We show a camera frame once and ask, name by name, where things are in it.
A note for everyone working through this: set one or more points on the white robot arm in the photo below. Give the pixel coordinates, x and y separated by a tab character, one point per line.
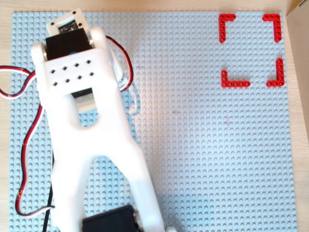
108	145

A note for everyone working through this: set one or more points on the grey Lego baseplate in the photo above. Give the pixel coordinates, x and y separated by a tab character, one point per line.
193	145

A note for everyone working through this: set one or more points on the red L-shaped Lego beam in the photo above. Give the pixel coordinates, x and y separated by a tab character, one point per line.
280	72
222	29
235	83
278	29

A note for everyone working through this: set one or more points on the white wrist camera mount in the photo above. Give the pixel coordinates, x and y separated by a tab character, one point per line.
72	18

